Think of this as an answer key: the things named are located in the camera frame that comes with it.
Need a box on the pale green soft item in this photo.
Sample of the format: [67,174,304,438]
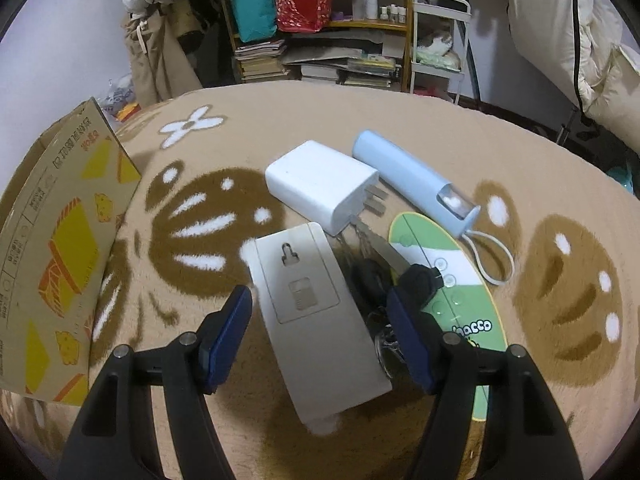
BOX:
[415,30,463,71]

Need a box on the brown cardboard box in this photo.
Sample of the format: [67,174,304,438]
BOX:
[0,97,143,407]

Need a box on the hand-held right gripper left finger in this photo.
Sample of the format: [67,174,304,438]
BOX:
[57,284,253,480]

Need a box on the beige patterned carpet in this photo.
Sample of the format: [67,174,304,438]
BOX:
[0,85,640,480]

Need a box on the bunch of keys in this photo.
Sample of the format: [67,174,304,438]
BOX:
[340,214,446,381]

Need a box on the teal bag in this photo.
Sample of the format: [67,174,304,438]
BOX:
[223,0,278,43]

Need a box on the light blue tube with cord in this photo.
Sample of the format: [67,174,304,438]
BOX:
[351,130,516,286]

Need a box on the green oval board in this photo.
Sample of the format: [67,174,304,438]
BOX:
[389,211,508,423]

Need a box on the row of cosmetic bottles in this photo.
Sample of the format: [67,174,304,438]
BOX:
[350,0,408,23]

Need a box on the white wall adapter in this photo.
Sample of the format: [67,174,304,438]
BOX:
[248,221,393,436]

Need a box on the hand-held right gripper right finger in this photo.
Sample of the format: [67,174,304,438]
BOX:
[386,287,586,480]

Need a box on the teal round object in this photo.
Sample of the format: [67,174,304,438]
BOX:
[607,162,633,191]

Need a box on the white charger plug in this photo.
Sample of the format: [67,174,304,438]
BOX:
[264,140,390,237]

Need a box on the white folded quilt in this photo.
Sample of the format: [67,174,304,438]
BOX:
[505,0,640,153]

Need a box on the black hanging garment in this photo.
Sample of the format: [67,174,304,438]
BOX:
[175,0,236,91]

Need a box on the beige hanging coat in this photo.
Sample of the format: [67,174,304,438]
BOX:
[122,5,203,108]

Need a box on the pile of books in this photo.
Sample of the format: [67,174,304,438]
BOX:
[232,35,401,92]

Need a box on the wooden shelf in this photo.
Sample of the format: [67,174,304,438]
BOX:
[215,0,415,93]

